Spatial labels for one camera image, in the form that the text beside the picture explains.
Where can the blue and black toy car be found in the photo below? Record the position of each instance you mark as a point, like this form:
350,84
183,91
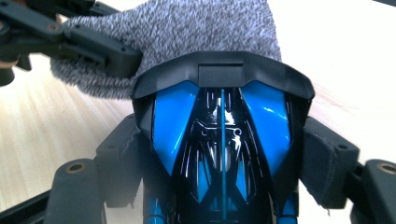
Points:
222,130

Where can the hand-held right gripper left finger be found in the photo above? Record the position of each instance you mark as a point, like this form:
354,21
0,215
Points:
121,165

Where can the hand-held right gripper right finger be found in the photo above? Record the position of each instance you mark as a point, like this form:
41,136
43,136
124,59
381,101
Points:
330,168

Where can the grey knitted cloth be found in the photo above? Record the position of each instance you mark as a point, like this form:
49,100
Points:
193,28

